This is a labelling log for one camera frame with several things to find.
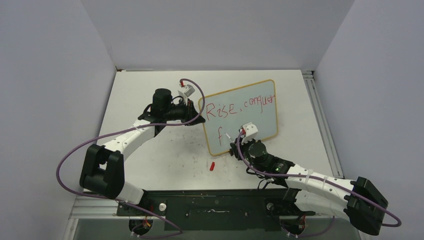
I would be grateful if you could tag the aluminium frame rail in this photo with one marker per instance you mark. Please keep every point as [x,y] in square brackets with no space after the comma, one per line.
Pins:
[326,135]

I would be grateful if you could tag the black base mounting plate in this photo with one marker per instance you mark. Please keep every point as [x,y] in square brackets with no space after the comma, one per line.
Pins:
[224,210]

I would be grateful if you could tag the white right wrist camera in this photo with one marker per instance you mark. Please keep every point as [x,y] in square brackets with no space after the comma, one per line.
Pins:
[248,132]

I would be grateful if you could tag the red marker cap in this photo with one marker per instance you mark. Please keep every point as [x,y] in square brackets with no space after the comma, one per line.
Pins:
[212,166]

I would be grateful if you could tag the yellow-framed whiteboard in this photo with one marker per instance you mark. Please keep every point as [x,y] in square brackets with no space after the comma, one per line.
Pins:
[226,111]

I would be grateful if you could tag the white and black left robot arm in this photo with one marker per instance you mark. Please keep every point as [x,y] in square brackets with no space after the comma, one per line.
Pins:
[103,168]

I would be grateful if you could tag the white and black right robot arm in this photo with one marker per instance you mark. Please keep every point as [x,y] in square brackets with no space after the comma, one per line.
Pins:
[357,201]

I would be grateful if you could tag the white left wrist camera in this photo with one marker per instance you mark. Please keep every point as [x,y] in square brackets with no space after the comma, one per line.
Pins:
[186,90]

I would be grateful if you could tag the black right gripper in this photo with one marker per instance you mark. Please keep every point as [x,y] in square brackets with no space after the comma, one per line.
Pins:
[235,145]

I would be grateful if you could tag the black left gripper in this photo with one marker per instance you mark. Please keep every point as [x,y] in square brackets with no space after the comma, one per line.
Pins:
[190,112]

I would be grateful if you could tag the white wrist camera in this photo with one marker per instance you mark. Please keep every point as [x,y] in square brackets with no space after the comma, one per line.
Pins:
[248,132]
[186,90]

